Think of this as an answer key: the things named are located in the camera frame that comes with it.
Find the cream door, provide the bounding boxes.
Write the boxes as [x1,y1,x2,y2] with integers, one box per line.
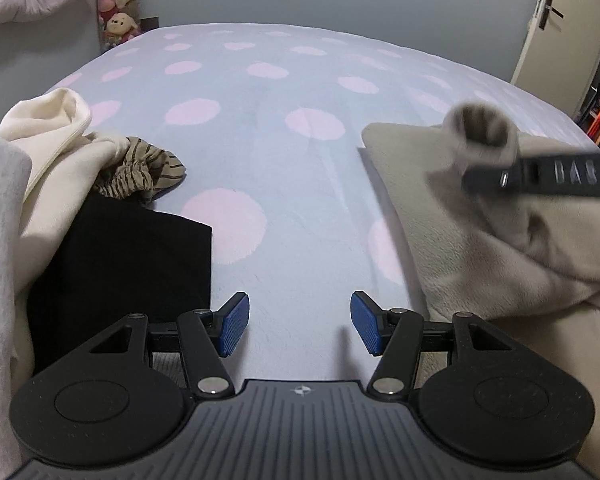
[510,0,600,117]

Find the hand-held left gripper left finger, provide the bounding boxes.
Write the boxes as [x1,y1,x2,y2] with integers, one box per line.
[88,291,251,399]

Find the cream cloth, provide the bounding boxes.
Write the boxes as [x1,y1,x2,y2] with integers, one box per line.
[0,88,131,377]

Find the light grey cloth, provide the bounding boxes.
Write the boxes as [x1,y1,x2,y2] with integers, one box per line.
[0,127,34,464]

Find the striped brown cloth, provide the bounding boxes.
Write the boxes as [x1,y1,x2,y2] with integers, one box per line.
[92,136,187,204]

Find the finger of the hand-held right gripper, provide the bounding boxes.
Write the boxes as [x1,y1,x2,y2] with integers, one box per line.
[462,158,522,195]

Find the beige sweatshirt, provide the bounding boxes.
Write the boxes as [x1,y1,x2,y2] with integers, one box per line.
[361,101,600,480]

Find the polka-dot bed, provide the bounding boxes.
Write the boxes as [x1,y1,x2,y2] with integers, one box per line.
[42,22,590,387]

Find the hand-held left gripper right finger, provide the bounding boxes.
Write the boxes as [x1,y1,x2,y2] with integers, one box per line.
[350,290,512,399]

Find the black door handle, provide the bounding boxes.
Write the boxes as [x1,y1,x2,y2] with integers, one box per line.
[537,0,565,30]

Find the hanging plush toys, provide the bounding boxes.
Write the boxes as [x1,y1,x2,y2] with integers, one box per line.
[96,0,142,54]

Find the black cloth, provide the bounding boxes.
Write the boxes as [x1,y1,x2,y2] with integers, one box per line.
[27,192,214,377]

